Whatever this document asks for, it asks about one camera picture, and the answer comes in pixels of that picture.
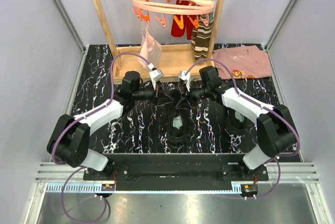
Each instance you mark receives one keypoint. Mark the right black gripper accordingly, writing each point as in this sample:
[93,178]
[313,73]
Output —
[184,104]

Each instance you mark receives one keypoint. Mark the pink hanging bra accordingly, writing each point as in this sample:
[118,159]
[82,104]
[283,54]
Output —
[151,49]

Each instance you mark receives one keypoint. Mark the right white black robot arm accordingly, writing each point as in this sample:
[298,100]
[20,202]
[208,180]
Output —
[274,124]

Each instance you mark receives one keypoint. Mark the red hanging sock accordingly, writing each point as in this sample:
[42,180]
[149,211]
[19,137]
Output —
[181,25]

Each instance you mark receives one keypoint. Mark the black shoe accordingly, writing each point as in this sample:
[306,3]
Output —
[236,122]
[176,125]

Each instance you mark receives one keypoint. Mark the wooden drying rack frame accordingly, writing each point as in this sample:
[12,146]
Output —
[175,57]

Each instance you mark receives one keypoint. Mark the brown striped hanging sock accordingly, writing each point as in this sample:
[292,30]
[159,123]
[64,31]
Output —
[200,37]

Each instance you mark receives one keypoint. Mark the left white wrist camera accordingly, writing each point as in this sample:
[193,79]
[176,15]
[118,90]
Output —
[155,74]

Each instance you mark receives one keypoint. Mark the pink folded t-shirt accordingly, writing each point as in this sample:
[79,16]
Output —
[246,62]

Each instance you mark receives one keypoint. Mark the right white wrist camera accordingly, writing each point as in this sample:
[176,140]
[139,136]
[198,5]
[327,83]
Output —
[185,79]

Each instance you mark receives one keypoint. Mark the right orange connector box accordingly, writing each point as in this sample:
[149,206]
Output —
[249,188]

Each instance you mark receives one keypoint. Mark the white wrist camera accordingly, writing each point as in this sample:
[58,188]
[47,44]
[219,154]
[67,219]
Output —
[155,74]
[185,79]

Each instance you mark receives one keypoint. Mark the black marble pattern mat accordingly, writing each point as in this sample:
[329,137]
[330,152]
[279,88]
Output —
[143,129]

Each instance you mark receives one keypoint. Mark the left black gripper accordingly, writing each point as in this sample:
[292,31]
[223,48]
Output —
[163,99]

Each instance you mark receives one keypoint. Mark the left orange connector box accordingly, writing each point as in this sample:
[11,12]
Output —
[109,187]

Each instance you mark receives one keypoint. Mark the orange connector box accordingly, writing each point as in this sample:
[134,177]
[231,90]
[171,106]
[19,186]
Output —
[249,188]
[109,187]

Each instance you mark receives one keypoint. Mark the pink round clip hanger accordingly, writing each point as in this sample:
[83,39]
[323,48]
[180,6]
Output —
[143,8]

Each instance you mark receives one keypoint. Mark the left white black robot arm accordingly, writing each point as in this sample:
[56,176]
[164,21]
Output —
[69,142]

